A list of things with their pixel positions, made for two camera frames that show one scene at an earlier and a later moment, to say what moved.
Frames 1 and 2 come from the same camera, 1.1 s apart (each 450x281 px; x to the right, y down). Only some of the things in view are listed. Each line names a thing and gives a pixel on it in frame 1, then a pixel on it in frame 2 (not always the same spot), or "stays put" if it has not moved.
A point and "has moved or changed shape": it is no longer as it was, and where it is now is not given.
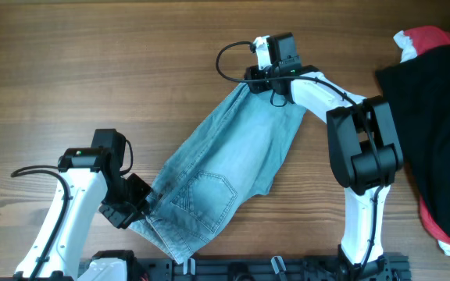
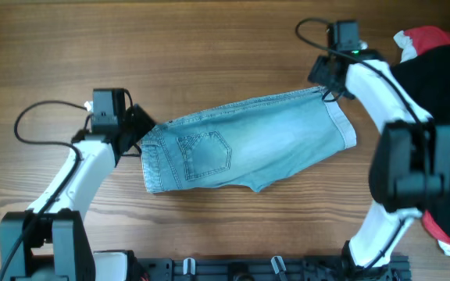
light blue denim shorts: x=230 y=157 has moved or changed shape
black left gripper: x=130 y=204 to x=140 y=127
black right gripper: x=257 y=80 to x=323 y=74
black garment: x=433 y=97 stays put
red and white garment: x=416 y=40 stays put
